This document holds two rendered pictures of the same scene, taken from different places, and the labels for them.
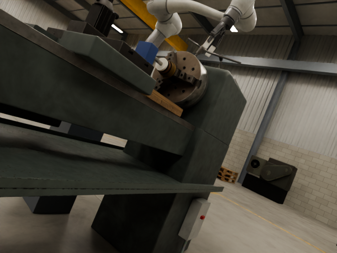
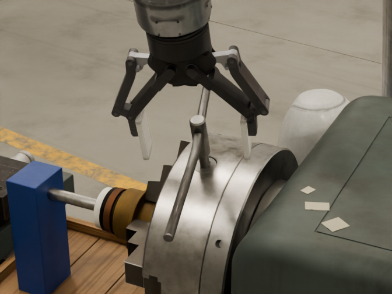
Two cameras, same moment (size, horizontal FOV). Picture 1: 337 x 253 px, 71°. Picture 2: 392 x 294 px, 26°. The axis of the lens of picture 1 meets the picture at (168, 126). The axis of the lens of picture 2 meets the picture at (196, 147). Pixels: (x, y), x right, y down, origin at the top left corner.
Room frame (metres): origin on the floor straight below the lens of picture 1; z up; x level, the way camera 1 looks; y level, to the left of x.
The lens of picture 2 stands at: (1.24, -1.03, 1.81)
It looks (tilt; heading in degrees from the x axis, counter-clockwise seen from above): 28 degrees down; 84
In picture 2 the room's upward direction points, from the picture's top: straight up
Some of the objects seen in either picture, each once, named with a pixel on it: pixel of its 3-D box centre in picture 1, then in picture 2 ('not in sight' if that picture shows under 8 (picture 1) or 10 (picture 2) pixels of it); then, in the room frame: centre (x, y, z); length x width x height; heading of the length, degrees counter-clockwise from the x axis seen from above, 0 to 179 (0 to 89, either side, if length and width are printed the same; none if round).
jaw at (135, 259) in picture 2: (186, 78); (148, 258); (1.27, 0.01, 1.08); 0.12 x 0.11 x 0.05; 59
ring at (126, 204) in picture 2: (166, 69); (135, 215); (1.25, 0.13, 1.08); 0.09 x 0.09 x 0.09; 59
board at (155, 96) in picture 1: (138, 94); (74, 291); (1.14, 0.20, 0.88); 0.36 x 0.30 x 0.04; 59
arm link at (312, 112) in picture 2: not in sight; (319, 141); (1.66, 0.57, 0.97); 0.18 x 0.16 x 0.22; 149
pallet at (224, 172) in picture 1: (221, 172); not in sight; (9.23, -2.59, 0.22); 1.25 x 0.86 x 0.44; 140
